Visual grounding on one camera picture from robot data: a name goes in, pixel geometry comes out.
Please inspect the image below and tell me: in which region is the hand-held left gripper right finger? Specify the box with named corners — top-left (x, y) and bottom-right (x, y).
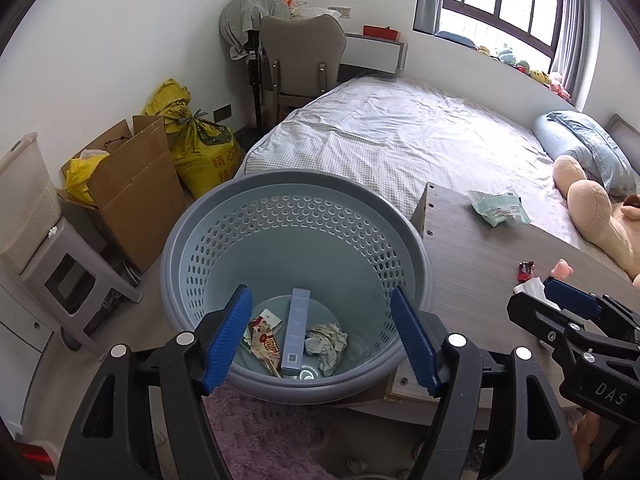
top-left (390, 285), bottom-right (585, 480)

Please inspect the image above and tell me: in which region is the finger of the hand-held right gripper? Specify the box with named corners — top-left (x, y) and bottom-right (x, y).
top-left (544, 278), bottom-right (640, 341)
top-left (506, 291), bottom-right (596, 361)

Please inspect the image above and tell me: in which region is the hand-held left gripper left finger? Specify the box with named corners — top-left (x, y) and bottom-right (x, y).
top-left (55, 284), bottom-right (254, 480)

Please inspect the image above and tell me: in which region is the white tissue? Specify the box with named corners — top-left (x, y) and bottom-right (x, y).
top-left (512, 277), bottom-right (561, 311)

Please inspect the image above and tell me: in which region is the purple rabbit print box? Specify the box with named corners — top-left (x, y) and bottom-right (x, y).
top-left (281, 287), bottom-right (312, 378)

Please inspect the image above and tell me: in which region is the white paper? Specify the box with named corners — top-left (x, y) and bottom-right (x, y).
top-left (304, 322), bottom-right (349, 376)

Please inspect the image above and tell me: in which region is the teal and white wipes packet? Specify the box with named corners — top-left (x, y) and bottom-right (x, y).
top-left (467, 187), bottom-right (532, 228)

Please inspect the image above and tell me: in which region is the grey perforated plastic basket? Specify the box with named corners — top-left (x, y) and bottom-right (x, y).
top-left (161, 170), bottom-right (433, 406)

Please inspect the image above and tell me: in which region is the person's right hand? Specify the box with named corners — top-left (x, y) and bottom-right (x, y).
top-left (572, 407), bottom-right (608, 468)

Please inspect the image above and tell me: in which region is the large beige teddy bear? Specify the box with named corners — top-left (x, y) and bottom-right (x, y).
top-left (552, 155), bottom-right (640, 286)

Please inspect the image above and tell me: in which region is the light blue bolster pillow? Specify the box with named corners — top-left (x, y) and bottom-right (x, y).
top-left (531, 112), bottom-right (601, 163)

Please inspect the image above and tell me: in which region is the grey bed headboard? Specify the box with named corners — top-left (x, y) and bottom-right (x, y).
top-left (607, 114), bottom-right (640, 148)

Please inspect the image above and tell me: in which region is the brown cardboard box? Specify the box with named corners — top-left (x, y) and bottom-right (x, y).
top-left (56, 116), bottom-right (188, 273)

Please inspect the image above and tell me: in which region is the grey plastic stool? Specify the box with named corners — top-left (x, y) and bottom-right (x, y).
top-left (20, 220), bottom-right (144, 358)

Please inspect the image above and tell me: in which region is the yellow printed tied sack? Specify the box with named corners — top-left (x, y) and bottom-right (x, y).
top-left (170, 109), bottom-right (247, 200)

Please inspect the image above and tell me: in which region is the white cabinet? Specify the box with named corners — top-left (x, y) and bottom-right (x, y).
top-left (0, 267), bottom-right (56, 436)

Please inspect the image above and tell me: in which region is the bed with pale checked sheet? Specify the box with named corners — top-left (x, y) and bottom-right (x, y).
top-left (245, 77), bottom-right (640, 281)

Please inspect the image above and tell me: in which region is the yellow plastic bag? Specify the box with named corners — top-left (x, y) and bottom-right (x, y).
top-left (65, 149), bottom-right (110, 206)

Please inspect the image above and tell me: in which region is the row of plush toys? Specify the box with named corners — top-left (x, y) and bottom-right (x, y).
top-left (475, 42), bottom-right (573, 101)

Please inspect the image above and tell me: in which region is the black stand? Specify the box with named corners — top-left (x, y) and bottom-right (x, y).
top-left (245, 30), bottom-right (266, 133)

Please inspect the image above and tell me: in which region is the blue windowsill cushion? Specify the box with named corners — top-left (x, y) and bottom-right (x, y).
top-left (434, 30), bottom-right (478, 47)

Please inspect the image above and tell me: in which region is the white desk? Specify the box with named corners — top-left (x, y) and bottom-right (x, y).
top-left (340, 32), bottom-right (408, 78)

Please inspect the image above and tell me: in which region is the grey upholstered chair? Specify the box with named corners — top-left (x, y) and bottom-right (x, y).
top-left (260, 14), bottom-right (347, 111)

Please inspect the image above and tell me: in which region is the red box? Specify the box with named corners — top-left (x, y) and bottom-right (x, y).
top-left (362, 25), bottom-right (403, 41)

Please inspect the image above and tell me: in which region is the grey cloth on chair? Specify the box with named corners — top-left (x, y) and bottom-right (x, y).
top-left (219, 0), bottom-right (291, 61)

